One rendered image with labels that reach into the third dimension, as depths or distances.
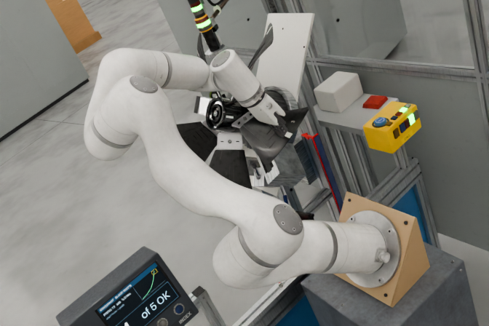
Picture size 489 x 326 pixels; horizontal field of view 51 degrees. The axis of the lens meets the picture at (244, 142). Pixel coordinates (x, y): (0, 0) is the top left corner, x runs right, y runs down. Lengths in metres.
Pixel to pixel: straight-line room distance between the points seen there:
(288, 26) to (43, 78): 5.70
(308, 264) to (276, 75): 1.04
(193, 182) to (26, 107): 6.38
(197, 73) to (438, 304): 0.82
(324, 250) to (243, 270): 0.19
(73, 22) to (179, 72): 8.69
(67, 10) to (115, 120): 8.85
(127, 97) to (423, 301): 0.83
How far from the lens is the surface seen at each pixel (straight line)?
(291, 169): 1.80
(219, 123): 1.79
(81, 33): 9.99
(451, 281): 1.40
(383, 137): 1.68
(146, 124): 1.02
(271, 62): 2.06
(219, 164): 1.83
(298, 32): 1.98
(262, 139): 1.64
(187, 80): 1.29
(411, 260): 1.33
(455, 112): 2.18
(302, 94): 2.06
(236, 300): 2.88
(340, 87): 2.24
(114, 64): 1.17
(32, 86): 7.38
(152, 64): 1.22
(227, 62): 1.39
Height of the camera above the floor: 1.95
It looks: 28 degrees down
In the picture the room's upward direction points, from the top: 24 degrees counter-clockwise
